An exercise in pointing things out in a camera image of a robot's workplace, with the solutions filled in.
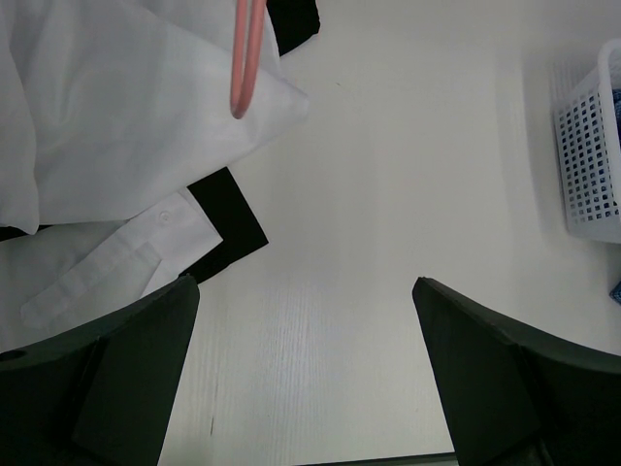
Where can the white plastic basket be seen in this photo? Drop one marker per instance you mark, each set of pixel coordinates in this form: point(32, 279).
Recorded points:
point(589, 160)

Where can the white and black shirt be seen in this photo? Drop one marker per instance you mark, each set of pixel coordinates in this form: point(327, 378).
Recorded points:
point(110, 111)

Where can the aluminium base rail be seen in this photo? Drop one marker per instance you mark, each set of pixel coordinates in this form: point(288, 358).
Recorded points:
point(435, 459)

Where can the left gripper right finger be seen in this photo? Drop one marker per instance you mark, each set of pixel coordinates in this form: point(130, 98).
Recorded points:
point(512, 394)

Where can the blue plaid shirt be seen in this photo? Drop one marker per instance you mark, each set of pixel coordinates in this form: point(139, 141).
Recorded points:
point(617, 194)

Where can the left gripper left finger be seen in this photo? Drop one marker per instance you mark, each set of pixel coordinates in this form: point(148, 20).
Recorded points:
point(101, 393)

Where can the pink wire hanger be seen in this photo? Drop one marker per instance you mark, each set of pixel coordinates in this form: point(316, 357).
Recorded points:
point(247, 42)

